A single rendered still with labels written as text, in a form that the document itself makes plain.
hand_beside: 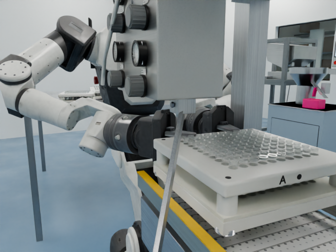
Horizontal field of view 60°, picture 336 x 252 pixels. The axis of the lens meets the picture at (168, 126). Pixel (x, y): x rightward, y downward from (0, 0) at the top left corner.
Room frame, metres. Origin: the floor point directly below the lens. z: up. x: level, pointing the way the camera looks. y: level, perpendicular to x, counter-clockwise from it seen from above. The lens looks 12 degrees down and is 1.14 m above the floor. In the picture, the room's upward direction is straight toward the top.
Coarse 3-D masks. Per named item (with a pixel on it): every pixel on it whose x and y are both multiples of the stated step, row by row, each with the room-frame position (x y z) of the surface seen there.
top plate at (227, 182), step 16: (160, 144) 0.52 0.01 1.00; (192, 160) 0.42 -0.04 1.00; (208, 160) 0.42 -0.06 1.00; (288, 160) 0.42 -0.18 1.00; (304, 160) 0.42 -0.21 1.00; (320, 160) 0.42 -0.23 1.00; (208, 176) 0.36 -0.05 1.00; (224, 176) 0.35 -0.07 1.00; (240, 176) 0.35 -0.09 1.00; (256, 176) 0.35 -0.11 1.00; (272, 176) 0.36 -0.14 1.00; (288, 176) 0.37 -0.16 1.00; (304, 176) 0.38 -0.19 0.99; (320, 176) 0.40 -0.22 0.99; (224, 192) 0.33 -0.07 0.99; (240, 192) 0.34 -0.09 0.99
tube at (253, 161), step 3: (252, 156) 0.41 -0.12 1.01; (249, 159) 0.40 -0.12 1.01; (252, 159) 0.39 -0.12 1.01; (255, 159) 0.39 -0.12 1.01; (249, 162) 0.40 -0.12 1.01; (252, 162) 0.40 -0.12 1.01; (255, 162) 0.39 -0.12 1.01; (252, 165) 0.39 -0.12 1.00; (255, 165) 0.39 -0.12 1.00; (252, 192) 0.40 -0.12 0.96; (255, 192) 0.40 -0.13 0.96; (249, 195) 0.40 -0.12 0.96; (252, 195) 0.40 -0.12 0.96
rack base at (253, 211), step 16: (160, 176) 0.52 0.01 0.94; (176, 176) 0.47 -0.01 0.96; (192, 176) 0.47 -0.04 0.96; (176, 192) 0.45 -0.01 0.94; (192, 192) 0.41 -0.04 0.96; (208, 192) 0.41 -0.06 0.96; (256, 192) 0.41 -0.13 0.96; (272, 192) 0.41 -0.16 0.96; (288, 192) 0.41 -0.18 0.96; (304, 192) 0.41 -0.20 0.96; (320, 192) 0.41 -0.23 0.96; (208, 208) 0.36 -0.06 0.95; (240, 208) 0.36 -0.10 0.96; (256, 208) 0.36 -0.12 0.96; (272, 208) 0.36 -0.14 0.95; (288, 208) 0.37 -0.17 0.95; (304, 208) 0.39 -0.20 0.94; (320, 208) 0.40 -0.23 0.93; (224, 224) 0.33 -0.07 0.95; (240, 224) 0.34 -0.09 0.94; (256, 224) 0.35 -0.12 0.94
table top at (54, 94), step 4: (44, 92) 3.02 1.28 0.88; (48, 92) 3.02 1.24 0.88; (52, 92) 3.02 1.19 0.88; (56, 92) 3.02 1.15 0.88; (60, 92) 3.02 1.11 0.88; (52, 96) 2.61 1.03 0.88; (56, 96) 2.61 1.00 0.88; (100, 100) 2.30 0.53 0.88; (164, 104) 2.06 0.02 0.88; (168, 104) 2.07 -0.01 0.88; (164, 108) 2.06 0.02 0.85; (168, 108) 2.07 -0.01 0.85; (24, 116) 1.73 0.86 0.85
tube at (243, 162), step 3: (240, 159) 0.40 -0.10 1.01; (243, 159) 0.40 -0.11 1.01; (246, 159) 0.40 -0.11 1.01; (240, 162) 0.39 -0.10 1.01; (243, 162) 0.39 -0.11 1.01; (246, 162) 0.39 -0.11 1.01; (240, 165) 0.39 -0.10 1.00; (243, 165) 0.39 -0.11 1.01; (246, 165) 0.39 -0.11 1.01; (240, 195) 0.39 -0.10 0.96; (243, 195) 0.39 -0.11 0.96
